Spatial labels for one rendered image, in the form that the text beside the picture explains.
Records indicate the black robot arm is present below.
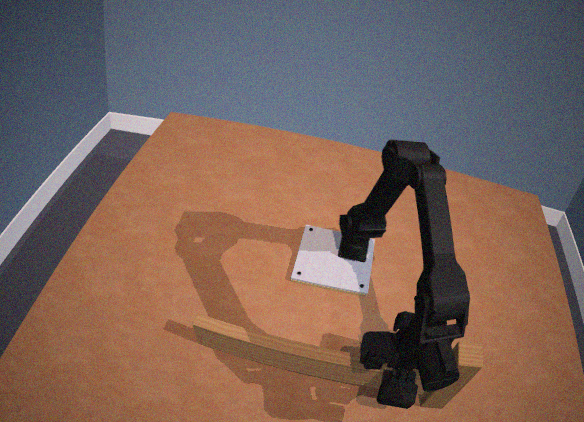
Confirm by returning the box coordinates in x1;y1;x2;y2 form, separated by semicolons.
338;140;470;392

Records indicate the wooden post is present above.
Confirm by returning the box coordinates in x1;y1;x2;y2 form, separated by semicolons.
420;341;483;409

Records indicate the long wooden rail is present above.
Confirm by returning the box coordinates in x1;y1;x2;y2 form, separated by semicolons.
192;314;393;389

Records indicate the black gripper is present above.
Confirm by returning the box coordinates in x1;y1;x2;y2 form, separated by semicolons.
376;311;418;409

